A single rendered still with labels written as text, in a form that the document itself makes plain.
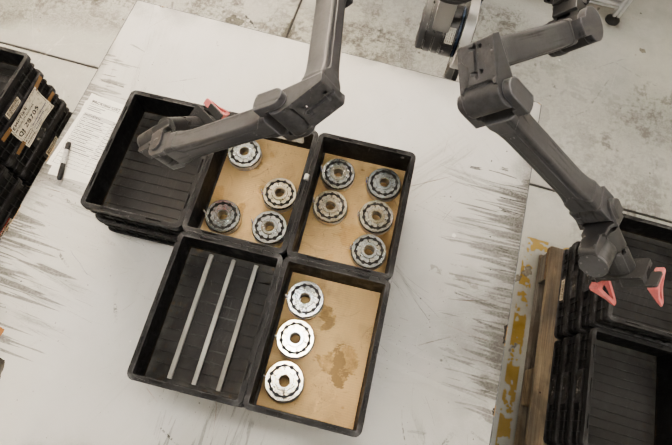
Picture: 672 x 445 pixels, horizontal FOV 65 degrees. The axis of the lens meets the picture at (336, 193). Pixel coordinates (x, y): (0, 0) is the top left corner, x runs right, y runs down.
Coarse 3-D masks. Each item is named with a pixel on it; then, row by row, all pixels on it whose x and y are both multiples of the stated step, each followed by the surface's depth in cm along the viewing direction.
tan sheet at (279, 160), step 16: (272, 144) 170; (272, 160) 167; (288, 160) 168; (304, 160) 168; (224, 176) 165; (240, 176) 165; (256, 176) 165; (272, 176) 165; (288, 176) 165; (224, 192) 162; (240, 192) 163; (256, 192) 163; (240, 208) 161; (256, 208) 161; (240, 224) 159
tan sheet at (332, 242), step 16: (352, 160) 168; (320, 176) 166; (368, 176) 166; (400, 176) 167; (320, 192) 164; (352, 192) 164; (400, 192) 165; (352, 208) 162; (320, 224) 160; (336, 224) 160; (352, 224) 160; (304, 240) 157; (320, 240) 158; (336, 240) 158; (352, 240) 158; (384, 240) 158; (320, 256) 156; (336, 256) 156; (384, 272) 154
